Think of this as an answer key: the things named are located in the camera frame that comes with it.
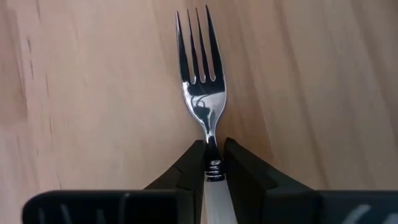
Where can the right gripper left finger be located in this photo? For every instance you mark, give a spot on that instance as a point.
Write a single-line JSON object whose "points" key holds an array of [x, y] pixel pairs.
{"points": [[189, 186]]}

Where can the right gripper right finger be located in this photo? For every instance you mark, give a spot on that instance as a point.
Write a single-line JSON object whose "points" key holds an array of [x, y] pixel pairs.
{"points": [[245, 186]]}

